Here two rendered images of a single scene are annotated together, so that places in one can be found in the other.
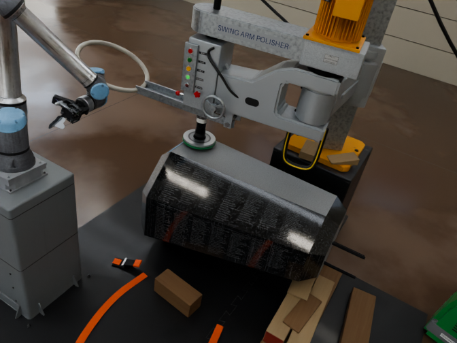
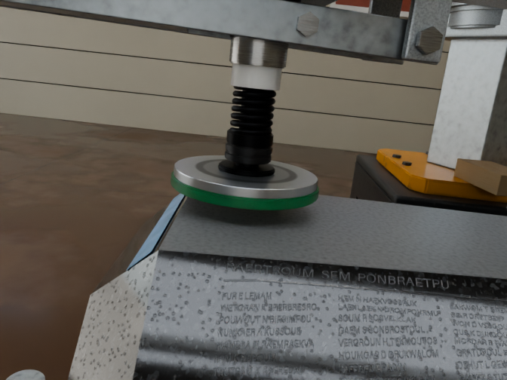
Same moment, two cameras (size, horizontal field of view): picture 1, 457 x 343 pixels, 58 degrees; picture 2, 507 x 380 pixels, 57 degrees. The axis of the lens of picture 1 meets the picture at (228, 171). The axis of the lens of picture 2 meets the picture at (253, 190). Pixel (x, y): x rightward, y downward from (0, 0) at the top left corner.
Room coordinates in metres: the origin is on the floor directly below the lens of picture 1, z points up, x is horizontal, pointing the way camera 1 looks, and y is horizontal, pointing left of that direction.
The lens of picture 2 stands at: (1.71, 0.49, 1.01)
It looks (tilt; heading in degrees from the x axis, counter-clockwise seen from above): 15 degrees down; 336
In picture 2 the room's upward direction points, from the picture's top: 6 degrees clockwise
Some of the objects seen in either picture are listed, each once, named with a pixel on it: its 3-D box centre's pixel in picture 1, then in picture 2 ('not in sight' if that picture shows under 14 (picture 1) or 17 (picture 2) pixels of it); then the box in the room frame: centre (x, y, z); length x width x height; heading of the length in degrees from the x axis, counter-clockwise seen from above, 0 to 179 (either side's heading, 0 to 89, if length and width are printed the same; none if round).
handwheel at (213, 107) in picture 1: (215, 105); not in sight; (2.18, 0.15, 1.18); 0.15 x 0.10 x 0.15; 74
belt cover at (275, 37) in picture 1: (274, 39); not in sight; (2.24, -0.11, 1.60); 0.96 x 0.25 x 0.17; 74
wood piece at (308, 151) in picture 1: (309, 150); (493, 176); (2.53, -0.53, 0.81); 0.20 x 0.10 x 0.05; 163
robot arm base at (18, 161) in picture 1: (13, 154); not in sight; (1.63, 1.07, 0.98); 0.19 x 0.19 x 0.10
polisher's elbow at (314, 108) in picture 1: (315, 102); not in sight; (2.15, -0.41, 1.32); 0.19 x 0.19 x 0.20
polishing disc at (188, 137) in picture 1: (199, 137); (246, 173); (2.33, 0.23, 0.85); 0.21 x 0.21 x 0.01
